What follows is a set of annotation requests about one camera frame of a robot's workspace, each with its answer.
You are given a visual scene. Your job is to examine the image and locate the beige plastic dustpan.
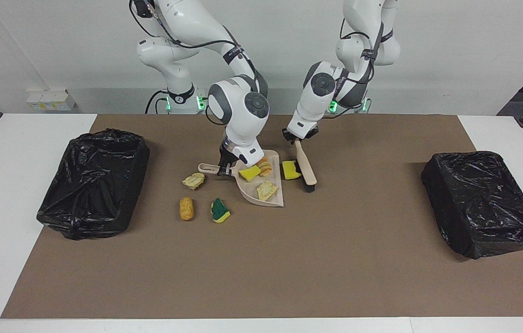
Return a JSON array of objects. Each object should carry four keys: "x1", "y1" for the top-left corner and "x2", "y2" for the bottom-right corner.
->
[{"x1": 197, "y1": 149, "x2": 285, "y2": 208}]

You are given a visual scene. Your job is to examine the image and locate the beige hand brush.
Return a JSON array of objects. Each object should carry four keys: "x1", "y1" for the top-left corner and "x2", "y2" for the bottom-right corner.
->
[{"x1": 294, "y1": 140, "x2": 317, "y2": 193}]

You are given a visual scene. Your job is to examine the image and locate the bright yellow notched sponge piece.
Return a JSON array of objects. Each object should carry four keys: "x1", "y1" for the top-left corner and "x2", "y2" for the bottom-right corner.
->
[{"x1": 282, "y1": 160, "x2": 302, "y2": 180}]

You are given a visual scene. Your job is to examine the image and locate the black bag lined bin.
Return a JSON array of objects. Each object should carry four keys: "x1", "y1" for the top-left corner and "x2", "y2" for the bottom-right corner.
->
[
  {"x1": 421, "y1": 151, "x2": 523, "y2": 260},
  {"x1": 36, "y1": 129, "x2": 151, "y2": 241}
]

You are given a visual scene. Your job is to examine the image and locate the green and yellow sponge piece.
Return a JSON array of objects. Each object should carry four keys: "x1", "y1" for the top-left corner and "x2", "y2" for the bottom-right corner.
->
[{"x1": 210, "y1": 197, "x2": 231, "y2": 224}]

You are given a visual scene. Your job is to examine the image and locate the orange brown sponge piece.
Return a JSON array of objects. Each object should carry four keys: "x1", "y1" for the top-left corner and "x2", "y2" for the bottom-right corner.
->
[{"x1": 178, "y1": 197, "x2": 195, "y2": 222}]

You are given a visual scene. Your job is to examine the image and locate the brown paper table mat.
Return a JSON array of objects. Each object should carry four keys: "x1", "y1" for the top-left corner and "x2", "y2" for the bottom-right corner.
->
[{"x1": 0, "y1": 114, "x2": 523, "y2": 320}]

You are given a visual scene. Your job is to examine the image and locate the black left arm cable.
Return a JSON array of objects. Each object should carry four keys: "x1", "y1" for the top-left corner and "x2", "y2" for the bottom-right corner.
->
[{"x1": 335, "y1": 0, "x2": 394, "y2": 109}]

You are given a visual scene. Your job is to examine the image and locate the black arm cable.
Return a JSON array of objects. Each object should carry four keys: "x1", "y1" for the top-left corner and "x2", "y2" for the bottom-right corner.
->
[
  {"x1": 128, "y1": 0, "x2": 262, "y2": 86},
  {"x1": 335, "y1": 0, "x2": 394, "y2": 109}
]

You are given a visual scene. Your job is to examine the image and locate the black base cable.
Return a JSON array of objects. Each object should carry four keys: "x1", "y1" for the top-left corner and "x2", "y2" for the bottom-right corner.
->
[{"x1": 145, "y1": 89, "x2": 169, "y2": 115}]

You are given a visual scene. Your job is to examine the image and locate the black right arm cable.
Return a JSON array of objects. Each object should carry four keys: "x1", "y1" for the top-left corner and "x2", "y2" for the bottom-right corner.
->
[{"x1": 128, "y1": 0, "x2": 262, "y2": 86}]

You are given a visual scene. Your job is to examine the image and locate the white wall socket boxes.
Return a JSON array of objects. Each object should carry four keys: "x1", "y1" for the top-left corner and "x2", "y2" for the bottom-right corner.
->
[{"x1": 26, "y1": 89, "x2": 77, "y2": 112}]

